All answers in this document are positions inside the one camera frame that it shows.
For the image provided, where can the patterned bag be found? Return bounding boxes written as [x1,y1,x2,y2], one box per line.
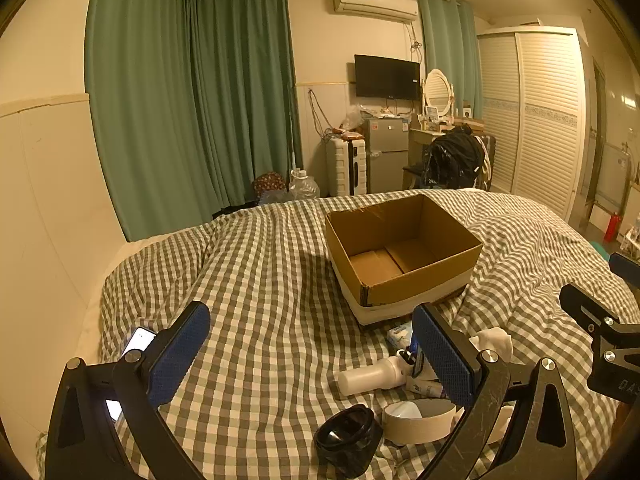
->
[252,170,291,205]

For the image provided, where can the small white tube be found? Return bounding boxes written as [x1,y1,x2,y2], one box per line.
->
[405,377,447,399]

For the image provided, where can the small silver fridge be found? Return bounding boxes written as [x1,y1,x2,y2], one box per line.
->
[361,116,410,195]

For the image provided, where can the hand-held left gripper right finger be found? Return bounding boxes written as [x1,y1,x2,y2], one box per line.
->
[411,302,593,480]

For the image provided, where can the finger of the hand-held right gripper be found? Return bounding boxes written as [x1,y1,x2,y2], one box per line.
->
[559,284,640,404]
[609,252,640,278]

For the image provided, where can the brown tape roll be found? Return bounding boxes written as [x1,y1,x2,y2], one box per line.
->
[382,398,457,445]

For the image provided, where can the white suitcase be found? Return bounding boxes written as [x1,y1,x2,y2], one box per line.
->
[325,137,369,196]

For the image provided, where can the clear plastic bag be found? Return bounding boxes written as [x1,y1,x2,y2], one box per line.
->
[341,105,366,134]

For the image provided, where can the red fire extinguisher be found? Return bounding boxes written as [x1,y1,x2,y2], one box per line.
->
[603,212,624,244]

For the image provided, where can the clear water jug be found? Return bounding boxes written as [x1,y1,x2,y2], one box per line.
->
[288,168,321,203]

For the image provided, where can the wall cables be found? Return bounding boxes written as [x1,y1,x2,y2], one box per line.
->
[307,88,332,137]

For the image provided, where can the white air conditioner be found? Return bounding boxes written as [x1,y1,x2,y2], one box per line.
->
[328,0,420,24]

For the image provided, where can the pale tissue packet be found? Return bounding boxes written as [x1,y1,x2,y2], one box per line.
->
[387,322,416,349]

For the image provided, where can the checked bed blanket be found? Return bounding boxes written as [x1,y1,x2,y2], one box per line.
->
[97,187,640,480]

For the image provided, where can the cardboard box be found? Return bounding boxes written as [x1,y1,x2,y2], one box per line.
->
[325,193,484,327]

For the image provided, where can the narrow green curtain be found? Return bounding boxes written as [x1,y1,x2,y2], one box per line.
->
[417,0,484,122]

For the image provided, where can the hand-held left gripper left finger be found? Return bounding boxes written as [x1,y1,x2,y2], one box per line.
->
[44,301,212,480]

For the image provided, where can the black wall television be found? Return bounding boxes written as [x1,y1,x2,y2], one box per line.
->
[353,53,421,101]

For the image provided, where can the black clothes pile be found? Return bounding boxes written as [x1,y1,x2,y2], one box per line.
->
[424,127,490,191]

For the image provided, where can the white plastic bottle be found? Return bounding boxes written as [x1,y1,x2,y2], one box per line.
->
[337,356,417,397]

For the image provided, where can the white louvred wardrobe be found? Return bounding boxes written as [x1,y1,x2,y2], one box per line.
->
[475,25,589,222]

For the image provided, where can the large green curtain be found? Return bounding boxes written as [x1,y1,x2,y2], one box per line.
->
[85,0,304,243]

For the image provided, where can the white crumpled cloth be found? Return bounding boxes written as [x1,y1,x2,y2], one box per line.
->
[467,327,515,362]

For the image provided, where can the white oval mirror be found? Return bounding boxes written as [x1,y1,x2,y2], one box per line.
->
[422,68,456,122]

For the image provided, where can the dark blue small item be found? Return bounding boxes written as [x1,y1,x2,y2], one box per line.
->
[402,344,426,378]

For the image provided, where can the smartphone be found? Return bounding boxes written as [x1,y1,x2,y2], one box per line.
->
[104,326,157,423]

